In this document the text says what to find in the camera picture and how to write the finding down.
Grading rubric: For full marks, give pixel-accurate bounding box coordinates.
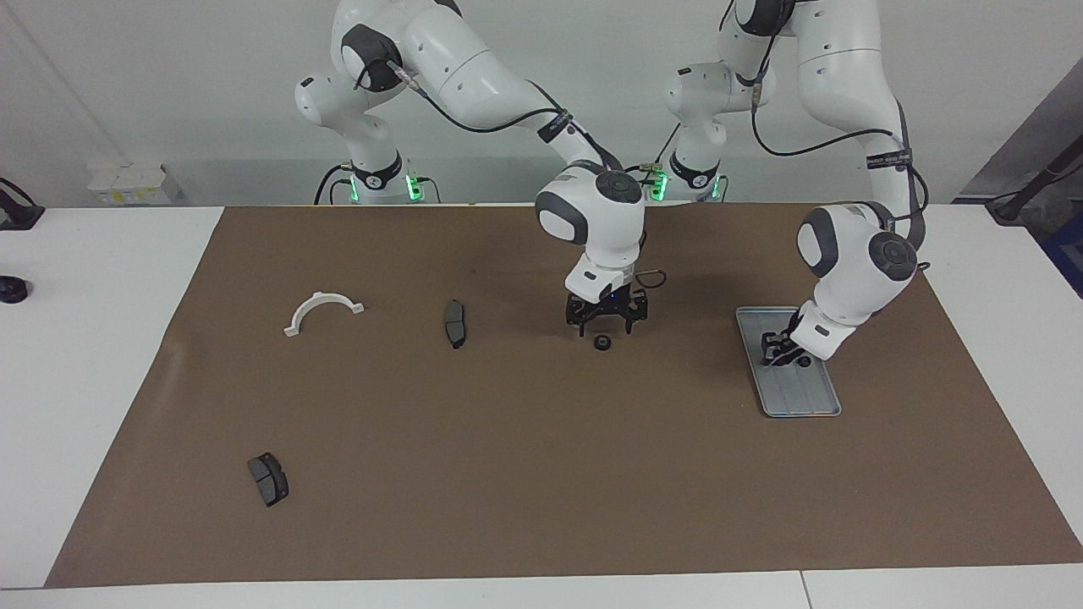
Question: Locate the black right base cable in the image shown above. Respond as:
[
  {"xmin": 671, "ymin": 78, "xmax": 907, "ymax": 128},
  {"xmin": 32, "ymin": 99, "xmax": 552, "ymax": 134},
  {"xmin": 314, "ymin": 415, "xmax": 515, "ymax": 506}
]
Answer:
[{"xmin": 313, "ymin": 163, "xmax": 356, "ymax": 206}]

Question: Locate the black stand pole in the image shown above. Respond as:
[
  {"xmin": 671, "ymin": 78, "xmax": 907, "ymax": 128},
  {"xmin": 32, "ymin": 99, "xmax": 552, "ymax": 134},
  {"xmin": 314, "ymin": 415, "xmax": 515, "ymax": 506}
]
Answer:
[{"xmin": 986, "ymin": 135, "xmax": 1083, "ymax": 225}]

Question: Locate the blue crate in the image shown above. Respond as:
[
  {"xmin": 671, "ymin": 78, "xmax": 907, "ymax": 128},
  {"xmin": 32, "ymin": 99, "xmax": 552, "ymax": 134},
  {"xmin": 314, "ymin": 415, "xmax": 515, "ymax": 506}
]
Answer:
[{"xmin": 1042, "ymin": 216, "xmax": 1083, "ymax": 297}]

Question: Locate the brown table mat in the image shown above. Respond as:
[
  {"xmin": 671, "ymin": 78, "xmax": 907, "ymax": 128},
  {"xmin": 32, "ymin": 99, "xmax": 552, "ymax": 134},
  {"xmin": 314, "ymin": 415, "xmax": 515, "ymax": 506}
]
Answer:
[{"xmin": 44, "ymin": 203, "xmax": 1083, "ymax": 589}]

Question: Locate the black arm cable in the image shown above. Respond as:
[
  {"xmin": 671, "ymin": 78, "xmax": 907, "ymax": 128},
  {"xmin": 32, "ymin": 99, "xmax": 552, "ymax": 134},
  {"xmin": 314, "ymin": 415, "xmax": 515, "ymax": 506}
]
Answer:
[
  {"xmin": 719, "ymin": 0, "xmax": 932, "ymax": 272},
  {"xmin": 351, "ymin": 51, "xmax": 669, "ymax": 293}
]

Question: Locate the long dark grey brake pad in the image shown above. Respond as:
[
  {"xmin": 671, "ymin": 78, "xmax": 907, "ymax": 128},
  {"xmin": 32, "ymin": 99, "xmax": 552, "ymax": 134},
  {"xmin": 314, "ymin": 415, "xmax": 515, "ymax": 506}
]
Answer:
[{"xmin": 443, "ymin": 299, "xmax": 469, "ymax": 350}]

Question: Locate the silver metal tray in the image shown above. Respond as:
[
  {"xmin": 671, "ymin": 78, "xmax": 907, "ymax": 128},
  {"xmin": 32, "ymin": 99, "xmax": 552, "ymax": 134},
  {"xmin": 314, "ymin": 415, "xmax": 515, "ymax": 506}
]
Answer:
[{"xmin": 734, "ymin": 306, "xmax": 844, "ymax": 419}]

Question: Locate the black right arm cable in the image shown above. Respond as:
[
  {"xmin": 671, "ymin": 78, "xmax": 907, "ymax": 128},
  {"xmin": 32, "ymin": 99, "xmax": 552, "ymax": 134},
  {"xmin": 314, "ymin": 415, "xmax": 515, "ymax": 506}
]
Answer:
[{"xmin": 351, "ymin": 51, "xmax": 669, "ymax": 293}]

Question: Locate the black left base cable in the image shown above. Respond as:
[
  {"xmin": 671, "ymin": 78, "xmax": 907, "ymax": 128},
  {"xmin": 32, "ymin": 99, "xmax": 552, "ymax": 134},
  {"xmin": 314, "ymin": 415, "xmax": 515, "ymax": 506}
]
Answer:
[{"xmin": 601, "ymin": 125, "xmax": 679, "ymax": 204}]

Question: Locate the white semicircular plastic bracket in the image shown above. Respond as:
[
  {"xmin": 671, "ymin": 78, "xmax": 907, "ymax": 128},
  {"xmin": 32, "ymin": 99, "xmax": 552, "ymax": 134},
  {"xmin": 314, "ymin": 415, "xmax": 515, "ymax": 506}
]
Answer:
[{"xmin": 283, "ymin": 291, "xmax": 366, "ymax": 338}]

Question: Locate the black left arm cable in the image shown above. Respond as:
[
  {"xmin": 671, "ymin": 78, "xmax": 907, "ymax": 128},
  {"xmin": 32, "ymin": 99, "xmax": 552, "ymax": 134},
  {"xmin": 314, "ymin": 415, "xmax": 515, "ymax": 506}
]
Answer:
[{"xmin": 719, "ymin": 0, "xmax": 932, "ymax": 272}]

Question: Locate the black table clamp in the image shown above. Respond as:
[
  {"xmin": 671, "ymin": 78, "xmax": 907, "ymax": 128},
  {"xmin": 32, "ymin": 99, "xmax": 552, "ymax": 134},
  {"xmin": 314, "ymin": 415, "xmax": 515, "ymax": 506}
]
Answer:
[{"xmin": 0, "ymin": 178, "xmax": 45, "ymax": 231}]

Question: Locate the black base cable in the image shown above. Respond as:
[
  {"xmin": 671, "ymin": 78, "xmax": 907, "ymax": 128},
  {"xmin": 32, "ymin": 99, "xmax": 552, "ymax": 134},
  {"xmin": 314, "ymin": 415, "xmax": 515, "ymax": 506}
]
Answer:
[
  {"xmin": 313, "ymin": 163, "xmax": 356, "ymax": 206},
  {"xmin": 601, "ymin": 125, "xmax": 679, "ymax": 204}
]

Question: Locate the short dark grey brake pad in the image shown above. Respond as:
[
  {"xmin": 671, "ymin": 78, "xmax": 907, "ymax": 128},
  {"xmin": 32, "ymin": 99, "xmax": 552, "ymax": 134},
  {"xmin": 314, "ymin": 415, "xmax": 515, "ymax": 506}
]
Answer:
[{"xmin": 247, "ymin": 452, "xmax": 290, "ymax": 508}]

